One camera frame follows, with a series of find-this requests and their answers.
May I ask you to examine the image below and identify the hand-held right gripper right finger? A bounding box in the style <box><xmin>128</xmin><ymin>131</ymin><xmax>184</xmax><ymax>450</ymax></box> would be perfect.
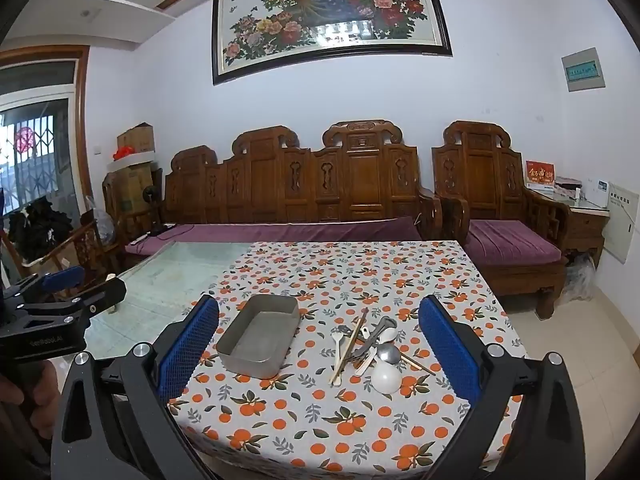
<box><xmin>416</xmin><ymin>295</ymin><xmax>587</xmax><ymax>480</ymax></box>

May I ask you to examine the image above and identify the metal spoon with face handle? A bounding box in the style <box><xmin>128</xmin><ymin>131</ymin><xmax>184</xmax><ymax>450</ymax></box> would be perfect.
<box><xmin>331</xmin><ymin>324</ymin><xmax>402</xmax><ymax>365</ymax></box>

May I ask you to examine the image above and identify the long purple sofa cushion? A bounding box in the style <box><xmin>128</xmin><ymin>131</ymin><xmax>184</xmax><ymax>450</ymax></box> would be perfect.
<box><xmin>125</xmin><ymin>216</ymin><xmax>423</xmax><ymax>256</ymax></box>

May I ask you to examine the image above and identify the clear plastic bag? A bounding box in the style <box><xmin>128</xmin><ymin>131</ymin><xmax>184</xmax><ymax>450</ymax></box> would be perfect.
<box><xmin>92</xmin><ymin>207</ymin><xmax>118</xmax><ymax>246</ymax></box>

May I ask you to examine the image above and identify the large white ceramic spoon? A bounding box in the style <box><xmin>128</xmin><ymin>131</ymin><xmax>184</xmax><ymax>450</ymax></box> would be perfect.
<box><xmin>361</xmin><ymin>326</ymin><xmax>402</xmax><ymax>395</ymax></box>

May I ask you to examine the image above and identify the red paper window ornament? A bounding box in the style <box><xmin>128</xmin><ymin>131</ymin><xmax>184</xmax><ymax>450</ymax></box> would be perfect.
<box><xmin>14</xmin><ymin>127</ymin><xmax>38</xmax><ymax>153</ymax></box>

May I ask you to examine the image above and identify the carved wooden armchair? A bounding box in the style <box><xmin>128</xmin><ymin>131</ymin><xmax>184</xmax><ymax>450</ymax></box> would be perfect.
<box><xmin>431</xmin><ymin>120</ymin><xmax>571</xmax><ymax>320</ymax></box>

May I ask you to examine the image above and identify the white box device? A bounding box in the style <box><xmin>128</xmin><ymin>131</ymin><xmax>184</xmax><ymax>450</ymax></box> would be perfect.
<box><xmin>587</xmin><ymin>177</ymin><xmax>611</xmax><ymax>208</ymax></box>

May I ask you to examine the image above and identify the small white spoon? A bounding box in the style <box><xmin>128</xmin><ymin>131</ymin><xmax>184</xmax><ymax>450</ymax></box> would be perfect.
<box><xmin>330</xmin><ymin>331</ymin><xmax>345</xmax><ymax>387</ymax></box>

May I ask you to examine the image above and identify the wooden door frame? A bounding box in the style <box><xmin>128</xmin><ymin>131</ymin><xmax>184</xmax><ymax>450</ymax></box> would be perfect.
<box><xmin>0</xmin><ymin>45</ymin><xmax>93</xmax><ymax>211</ymax></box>

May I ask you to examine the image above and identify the small brown cardboard box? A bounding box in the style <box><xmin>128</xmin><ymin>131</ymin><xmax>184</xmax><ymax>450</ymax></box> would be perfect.
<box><xmin>117</xmin><ymin>122</ymin><xmax>156</xmax><ymax>156</ymax></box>

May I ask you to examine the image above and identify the red desk calendar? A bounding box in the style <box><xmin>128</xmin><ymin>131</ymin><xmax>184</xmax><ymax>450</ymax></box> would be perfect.
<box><xmin>525</xmin><ymin>160</ymin><xmax>557</xmax><ymax>193</ymax></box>

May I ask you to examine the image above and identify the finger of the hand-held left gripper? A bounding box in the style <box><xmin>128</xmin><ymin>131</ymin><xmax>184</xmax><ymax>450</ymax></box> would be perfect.
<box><xmin>0</xmin><ymin>265</ymin><xmax>87</xmax><ymax>312</ymax></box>
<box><xmin>11</xmin><ymin>276</ymin><xmax>128</xmax><ymax>335</ymax></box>

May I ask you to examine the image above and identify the large cardboard box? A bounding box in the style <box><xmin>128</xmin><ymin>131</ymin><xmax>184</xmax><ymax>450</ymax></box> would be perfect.
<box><xmin>102</xmin><ymin>162</ymin><xmax>156</xmax><ymax>221</ymax></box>

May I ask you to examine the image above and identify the grey wall electrical box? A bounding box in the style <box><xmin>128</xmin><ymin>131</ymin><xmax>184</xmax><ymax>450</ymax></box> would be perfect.
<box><xmin>561</xmin><ymin>47</ymin><xmax>607</xmax><ymax>93</ymax></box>

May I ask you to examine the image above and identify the purple armchair cushion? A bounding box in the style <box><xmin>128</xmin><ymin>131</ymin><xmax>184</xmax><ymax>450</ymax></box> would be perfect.
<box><xmin>465</xmin><ymin>219</ymin><xmax>563</xmax><ymax>267</ymax></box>

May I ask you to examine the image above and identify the metal fork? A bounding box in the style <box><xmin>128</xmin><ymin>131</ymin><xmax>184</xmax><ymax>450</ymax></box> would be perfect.
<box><xmin>356</xmin><ymin>316</ymin><xmax>399</xmax><ymax>363</ymax></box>

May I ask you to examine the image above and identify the white fork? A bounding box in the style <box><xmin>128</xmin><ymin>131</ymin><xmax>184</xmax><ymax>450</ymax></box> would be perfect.
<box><xmin>350</xmin><ymin>317</ymin><xmax>387</xmax><ymax>363</ymax></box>

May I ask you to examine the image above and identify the long carved wooden sofa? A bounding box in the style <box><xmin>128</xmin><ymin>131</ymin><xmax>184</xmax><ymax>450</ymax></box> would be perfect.
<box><xmin>162</xmin><ymin>120</ymin><xmax>443</xmax><ymax>243</ymax></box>

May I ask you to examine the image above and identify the orange print tablecloth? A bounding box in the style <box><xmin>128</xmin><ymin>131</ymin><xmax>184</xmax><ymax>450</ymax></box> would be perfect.
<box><xmin>167</xmin><ymin>241</ymin><xmax>526</xmax><ymax>480</ymax></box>

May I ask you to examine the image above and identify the framed peacock flower painting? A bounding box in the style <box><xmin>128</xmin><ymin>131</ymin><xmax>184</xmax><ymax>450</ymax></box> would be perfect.
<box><xmin>211</xmin><ymin>0</ymin><xmax>453</xmax><ymax>86</ymax></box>

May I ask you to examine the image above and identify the wooden side table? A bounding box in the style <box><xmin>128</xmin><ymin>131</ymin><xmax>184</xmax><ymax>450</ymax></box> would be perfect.
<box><xmin>530</xmin><ymin>185</ymin><xmax>611</xmax><ymax>281</ymax></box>

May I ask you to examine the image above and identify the translucent plastic bag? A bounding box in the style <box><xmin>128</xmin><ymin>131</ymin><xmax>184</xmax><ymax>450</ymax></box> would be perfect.
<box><xmin>565</xmin><ymin>255</ymin><xmax>598</xmax><ymax>303</ymax></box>

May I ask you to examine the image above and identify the rectangular metal tray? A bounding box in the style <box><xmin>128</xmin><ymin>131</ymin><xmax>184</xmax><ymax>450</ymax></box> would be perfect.
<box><xmin>216</xmin><ymin>294</ymin><xmax>301</xmax><ymax>380</ymax></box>

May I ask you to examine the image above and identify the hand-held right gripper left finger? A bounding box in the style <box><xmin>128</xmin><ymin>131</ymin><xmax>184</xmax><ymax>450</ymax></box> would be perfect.
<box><xmin>50</xmin><ymin>294</ymin><xmax>221</xmax><ymax>480</ymax></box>

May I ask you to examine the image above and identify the pile of dark clothes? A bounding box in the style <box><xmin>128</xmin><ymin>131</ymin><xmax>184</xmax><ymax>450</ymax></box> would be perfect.
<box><xmin>10</xmin><ymin>200</ymin><xmax>76</xmax><ymax>262</ymax></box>

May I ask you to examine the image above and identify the wooden chair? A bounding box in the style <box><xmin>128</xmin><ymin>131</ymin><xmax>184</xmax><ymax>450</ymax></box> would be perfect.
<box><xmin>55</xmin><ymin>220</ymin><xmax>126</xmax><ymax>283</ymax></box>

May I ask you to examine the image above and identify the long white spoon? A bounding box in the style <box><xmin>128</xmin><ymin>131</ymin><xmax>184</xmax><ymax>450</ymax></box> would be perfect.
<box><xmin>354</xmin><ymin>329</ymin><xmax>401</xmax><ymax>376</ymax></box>

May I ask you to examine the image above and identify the white wall panel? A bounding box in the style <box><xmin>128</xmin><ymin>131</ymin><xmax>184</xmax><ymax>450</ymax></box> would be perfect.
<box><xmin>605</xmin><ymin>182</ymin><xmax>636</xmax><ymax>265</ymax></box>

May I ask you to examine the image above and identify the black standing fan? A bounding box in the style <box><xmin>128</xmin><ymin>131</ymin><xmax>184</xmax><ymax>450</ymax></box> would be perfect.
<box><xmin>141</xmin><ymin>185</ymin><xmax>162</xmax><ymax>234</ymax></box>

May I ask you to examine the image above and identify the person's left hand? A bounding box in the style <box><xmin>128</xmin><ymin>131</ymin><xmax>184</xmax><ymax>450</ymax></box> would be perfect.
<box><xmin>0</xmin><ymin>361</ymin><xmax>61</xmax><ymax>442</ymax></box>

